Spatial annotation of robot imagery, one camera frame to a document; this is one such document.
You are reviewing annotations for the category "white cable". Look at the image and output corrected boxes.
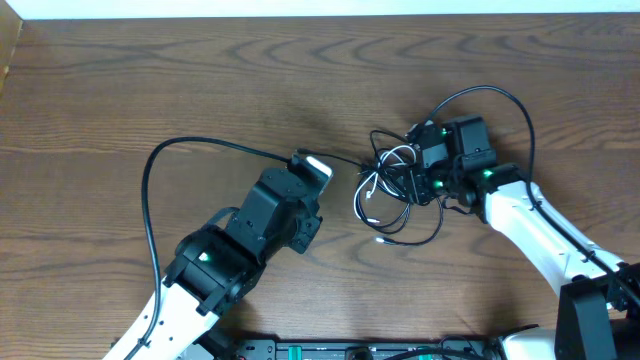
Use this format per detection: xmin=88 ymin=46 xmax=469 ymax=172
xmin=352 ymin=144 xmax=419 ymax=225

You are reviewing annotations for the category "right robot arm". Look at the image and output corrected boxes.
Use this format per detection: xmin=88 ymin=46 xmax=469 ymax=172
xmin=406 ymin=115 xmax=639 ymax=359

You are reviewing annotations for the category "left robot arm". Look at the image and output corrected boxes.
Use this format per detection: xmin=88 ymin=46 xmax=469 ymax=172
xmin=106 ymin=157 xmax=333 ymax=359

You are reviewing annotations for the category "cardboard panel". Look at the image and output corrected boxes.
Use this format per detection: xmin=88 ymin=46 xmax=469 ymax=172
xmin=0 ymin=0 xmax=23 ymax=89

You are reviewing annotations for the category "left camera black cable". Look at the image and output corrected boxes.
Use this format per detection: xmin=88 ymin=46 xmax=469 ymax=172
xmin=122 ymin=136 xmax=294 ymax=360

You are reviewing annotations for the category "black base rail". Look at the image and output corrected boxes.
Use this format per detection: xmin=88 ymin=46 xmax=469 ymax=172
xmin=181 ymin=337 xmax=503 ymax=360

